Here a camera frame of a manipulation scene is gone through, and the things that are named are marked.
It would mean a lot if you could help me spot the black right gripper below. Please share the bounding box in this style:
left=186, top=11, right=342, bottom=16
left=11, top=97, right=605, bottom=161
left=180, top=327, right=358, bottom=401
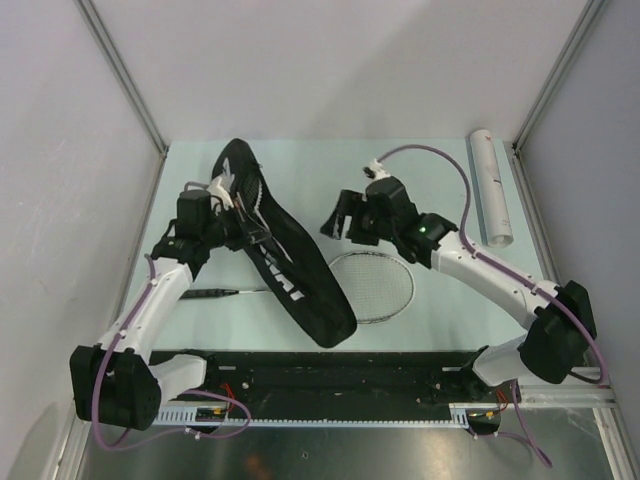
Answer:
left=322, top=189, right=397, bottom=247

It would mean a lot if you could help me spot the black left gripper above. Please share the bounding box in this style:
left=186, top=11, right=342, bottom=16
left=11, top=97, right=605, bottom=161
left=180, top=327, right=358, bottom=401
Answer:
left=201, top=199, right=270, bottom=251

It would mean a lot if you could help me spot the black Crossway racket bag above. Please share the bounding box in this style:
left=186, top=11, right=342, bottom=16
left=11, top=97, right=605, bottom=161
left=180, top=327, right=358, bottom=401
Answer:
left=212, top=138, right=357, bottom=348

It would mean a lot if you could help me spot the black white badminton racket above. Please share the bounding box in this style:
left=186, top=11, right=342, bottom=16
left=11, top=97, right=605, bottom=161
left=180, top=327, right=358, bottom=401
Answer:
left=179, top=251, right=416, bottom=324

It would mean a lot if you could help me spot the white shuttlecock tube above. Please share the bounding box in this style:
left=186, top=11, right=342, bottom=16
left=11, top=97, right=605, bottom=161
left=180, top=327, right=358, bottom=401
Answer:
left=469, top=129, right=514, bottom=248

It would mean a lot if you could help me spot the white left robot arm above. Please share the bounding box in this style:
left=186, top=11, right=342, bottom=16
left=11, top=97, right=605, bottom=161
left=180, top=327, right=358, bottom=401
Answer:
left=69, top=179, right=262, bottom=431

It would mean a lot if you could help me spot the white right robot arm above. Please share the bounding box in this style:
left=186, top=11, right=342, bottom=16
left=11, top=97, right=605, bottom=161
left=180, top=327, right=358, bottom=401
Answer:
left=320, top=177, right=597, bottom=401

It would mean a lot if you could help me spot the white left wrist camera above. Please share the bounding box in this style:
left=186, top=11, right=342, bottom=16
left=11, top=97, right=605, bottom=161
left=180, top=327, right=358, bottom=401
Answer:
left=207, top=175, right=235, bottom=210

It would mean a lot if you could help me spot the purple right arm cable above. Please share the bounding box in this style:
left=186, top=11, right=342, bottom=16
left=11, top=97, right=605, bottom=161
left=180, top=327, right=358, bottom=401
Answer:
left=377, top=144, right=609, bottom=469

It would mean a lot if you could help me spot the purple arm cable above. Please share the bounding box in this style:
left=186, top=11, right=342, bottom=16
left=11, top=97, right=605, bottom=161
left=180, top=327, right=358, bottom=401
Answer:
left=377, top=144, right=609, bottom=469
left=89, top=182, right=254, bottom=454

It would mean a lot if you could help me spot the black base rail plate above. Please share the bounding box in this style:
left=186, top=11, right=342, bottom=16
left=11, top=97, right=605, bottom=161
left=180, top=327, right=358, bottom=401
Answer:
left=149, top=349, right=501, bottom=421

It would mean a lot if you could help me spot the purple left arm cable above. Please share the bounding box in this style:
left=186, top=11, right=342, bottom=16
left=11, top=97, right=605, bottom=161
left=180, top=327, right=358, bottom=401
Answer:
left=89, top=182, right=254, bottom=454

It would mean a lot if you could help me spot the white slotted cable duct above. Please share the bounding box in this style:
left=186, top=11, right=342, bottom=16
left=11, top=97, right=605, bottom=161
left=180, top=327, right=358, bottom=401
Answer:
left=154, top=402, right=481, bottom=429

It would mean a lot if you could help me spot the left aluminium frame post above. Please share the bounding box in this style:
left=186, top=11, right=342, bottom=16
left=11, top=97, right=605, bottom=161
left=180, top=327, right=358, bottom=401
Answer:
left=74, top=0, right=169, bottom=158

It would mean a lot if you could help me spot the aluminium frame post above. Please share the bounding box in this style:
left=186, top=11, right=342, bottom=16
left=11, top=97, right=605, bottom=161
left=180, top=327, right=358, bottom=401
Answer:
left=512, top=0, right=610, bottom=154
left=74, top=0, right=169, bottom=158

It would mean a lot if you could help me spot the right aluminium frame post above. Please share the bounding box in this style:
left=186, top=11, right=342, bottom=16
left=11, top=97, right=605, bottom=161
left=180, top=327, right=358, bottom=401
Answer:
left=512, top=0, right=610, bottom=154

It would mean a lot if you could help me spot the aluminium frame rail right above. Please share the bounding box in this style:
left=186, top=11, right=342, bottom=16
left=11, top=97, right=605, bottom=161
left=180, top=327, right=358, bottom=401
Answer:
left=509, top=142, right=640, bottom=480

